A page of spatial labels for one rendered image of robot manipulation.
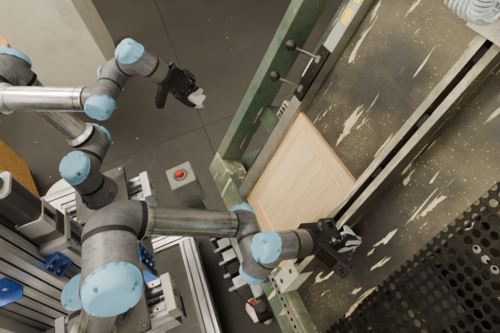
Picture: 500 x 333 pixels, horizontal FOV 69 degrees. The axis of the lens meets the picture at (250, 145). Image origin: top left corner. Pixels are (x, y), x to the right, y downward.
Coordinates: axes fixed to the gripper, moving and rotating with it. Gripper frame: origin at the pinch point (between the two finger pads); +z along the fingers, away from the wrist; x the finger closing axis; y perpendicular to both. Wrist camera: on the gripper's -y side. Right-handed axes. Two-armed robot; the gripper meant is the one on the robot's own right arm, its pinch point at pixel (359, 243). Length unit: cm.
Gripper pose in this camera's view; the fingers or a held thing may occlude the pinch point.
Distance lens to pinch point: 116.6
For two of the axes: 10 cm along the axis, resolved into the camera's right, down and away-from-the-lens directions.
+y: -3.5, -6.9, 6.3
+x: -4.1, 7.2, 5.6
